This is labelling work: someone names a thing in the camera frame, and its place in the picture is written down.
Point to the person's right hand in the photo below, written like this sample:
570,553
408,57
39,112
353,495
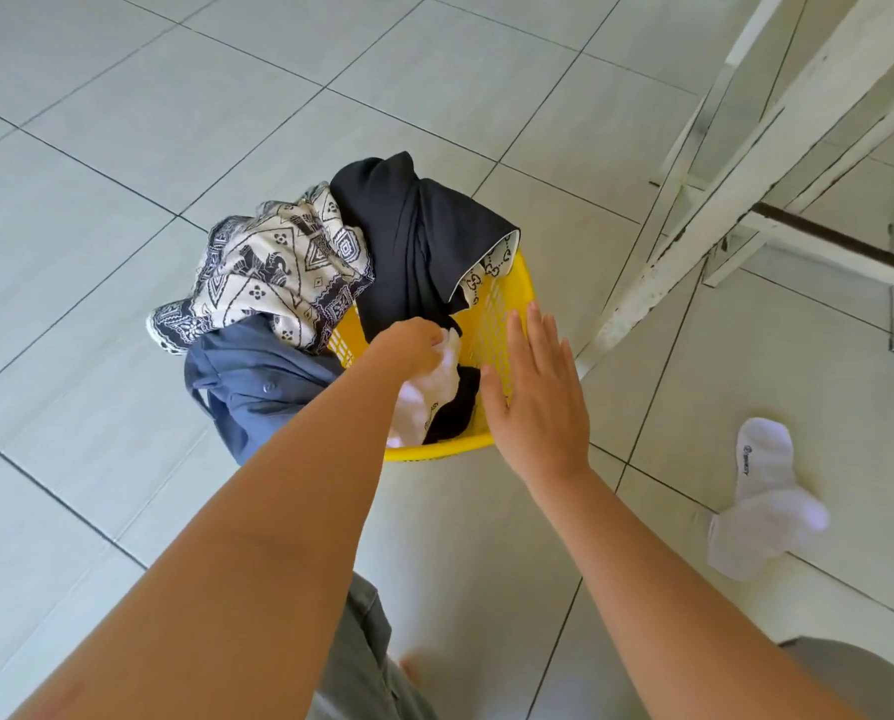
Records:
540,412

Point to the person's left hand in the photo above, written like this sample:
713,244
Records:
409,348

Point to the white sock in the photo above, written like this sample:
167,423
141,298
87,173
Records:
432,401
769,524

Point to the dark grey sock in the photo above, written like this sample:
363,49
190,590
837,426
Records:
458,412

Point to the yellow plastic laundry basket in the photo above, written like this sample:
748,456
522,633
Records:
447,451

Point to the black garment with patterned lining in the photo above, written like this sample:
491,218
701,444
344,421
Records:
409,232

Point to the blue button shirt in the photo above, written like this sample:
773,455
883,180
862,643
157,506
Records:
259,389

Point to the cream black patterned cloth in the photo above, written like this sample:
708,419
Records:
267,269

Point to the person's left forearm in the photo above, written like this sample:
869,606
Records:
229,562

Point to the person's right forearm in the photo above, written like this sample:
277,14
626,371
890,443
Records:
657,607

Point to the person's left foot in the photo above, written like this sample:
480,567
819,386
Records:
411,671

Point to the grey trousers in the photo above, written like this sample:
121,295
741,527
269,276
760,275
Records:
357,667

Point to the white metal table frame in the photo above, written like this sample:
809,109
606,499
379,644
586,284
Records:
754,172

